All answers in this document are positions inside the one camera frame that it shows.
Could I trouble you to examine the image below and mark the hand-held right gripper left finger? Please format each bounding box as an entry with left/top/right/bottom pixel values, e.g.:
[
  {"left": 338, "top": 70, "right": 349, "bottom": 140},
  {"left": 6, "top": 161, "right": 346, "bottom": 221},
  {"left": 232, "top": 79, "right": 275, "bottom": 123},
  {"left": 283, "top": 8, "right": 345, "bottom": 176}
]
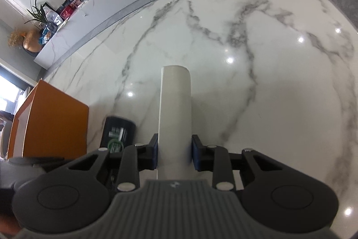
[{"left": 70, "top": 133, "right": 159, "bottom": 192}]

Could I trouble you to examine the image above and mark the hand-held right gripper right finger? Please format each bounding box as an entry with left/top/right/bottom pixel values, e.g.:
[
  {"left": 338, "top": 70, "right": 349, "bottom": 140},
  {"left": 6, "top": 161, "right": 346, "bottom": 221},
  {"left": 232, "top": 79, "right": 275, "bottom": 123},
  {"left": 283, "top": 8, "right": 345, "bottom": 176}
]
[{"left": 191, "top": 134, "right": 283, "bottom": 191}]

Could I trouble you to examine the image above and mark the white cylindrical tube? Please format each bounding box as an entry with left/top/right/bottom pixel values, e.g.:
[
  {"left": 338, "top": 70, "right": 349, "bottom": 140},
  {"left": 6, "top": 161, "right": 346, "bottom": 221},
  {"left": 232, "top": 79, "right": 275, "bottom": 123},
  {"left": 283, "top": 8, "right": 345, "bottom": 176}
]
[{"left": 157, "top": 65, "right": 193, "bottom": 181}]

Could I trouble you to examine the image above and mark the orange box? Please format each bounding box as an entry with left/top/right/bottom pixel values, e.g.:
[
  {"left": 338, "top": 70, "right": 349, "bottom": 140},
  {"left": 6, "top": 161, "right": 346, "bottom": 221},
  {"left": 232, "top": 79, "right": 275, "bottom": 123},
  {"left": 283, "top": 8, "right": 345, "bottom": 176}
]
[{"left": 7, "top": 79, "right": 90, "bottom": 160}]

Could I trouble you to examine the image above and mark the black jar with green label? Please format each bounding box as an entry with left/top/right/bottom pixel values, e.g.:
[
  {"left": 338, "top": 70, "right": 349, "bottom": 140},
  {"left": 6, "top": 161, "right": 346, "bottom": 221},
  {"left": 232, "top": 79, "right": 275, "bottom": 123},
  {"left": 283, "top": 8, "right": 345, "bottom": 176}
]
[{"left": 100, "top": 115, "right": 137, "bottom": 156}]

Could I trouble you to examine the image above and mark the gold vase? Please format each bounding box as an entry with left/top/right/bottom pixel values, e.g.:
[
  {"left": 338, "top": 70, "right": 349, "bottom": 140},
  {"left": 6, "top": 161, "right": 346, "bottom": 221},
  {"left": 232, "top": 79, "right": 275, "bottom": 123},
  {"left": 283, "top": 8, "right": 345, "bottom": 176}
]
[{"left": 22, "top": 29, "right": 43, "bottom": 53}]

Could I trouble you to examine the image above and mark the blue snack bag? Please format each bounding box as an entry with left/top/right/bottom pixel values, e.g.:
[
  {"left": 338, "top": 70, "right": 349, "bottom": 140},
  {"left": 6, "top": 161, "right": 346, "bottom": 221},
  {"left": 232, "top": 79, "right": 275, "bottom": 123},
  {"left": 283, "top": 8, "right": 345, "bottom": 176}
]
[{"left": 39, "top": 24, "right": 54, "bottom": 45}]

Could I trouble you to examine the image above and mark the green potted plant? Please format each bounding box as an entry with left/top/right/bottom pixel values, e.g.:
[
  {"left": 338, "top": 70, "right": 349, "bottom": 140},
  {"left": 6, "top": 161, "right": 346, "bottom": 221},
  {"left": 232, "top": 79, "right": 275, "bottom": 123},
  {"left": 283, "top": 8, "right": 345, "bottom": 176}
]
[{"left": 25, "top": 0, "right": 53, "bottom": 30}]

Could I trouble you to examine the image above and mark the red box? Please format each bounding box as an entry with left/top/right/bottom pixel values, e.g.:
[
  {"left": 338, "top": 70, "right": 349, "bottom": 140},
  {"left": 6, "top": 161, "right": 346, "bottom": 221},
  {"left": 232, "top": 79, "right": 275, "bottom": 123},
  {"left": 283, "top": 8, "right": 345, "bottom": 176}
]
[{"left": 60, "top": 5, "right": 75, "bottom": 19}]

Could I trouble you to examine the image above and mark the black picture frame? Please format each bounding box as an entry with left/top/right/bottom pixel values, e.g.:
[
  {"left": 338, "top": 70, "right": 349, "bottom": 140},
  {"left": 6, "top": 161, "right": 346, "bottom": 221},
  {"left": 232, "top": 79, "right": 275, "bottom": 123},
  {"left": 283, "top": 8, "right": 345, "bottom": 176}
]
[{"left": 44, "top": 3, "right": 61, "bottom": 19}]

